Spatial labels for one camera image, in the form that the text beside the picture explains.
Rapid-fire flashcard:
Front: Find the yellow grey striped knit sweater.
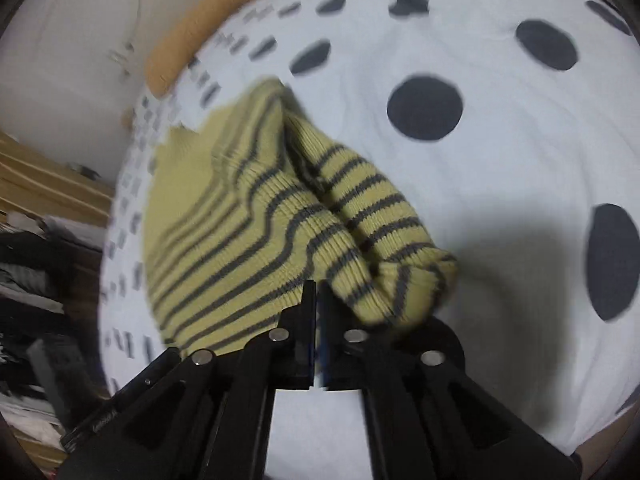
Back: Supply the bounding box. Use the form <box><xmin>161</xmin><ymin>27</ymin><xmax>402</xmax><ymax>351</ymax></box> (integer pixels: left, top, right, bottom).
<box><xmin>142</xmin><ymin>78</ymin><xmax>458</xmax><ymax>353</ymax></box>

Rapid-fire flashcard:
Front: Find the wooden shelf with clutter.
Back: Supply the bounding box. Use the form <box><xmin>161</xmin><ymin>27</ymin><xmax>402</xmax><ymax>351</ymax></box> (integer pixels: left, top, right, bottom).
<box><xmin>1</xmin><ymin>134</ymin><xmax>114</xmax><ymax>479</ymax></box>

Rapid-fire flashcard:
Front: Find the white black-dotted bed cover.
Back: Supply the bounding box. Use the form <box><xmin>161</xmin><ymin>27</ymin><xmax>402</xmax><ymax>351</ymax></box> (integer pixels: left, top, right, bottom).
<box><xmin>100</xmin><ymin>0</ymin><xmax>639</xmax><ymax>479</ymax></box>

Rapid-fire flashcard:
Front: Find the orange knit pillow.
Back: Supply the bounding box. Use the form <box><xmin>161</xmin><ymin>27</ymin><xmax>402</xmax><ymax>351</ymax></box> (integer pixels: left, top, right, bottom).
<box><xmin>144</xmin><ymin>0</ymin><xmax>252</xmax><ymax>99</ymax></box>

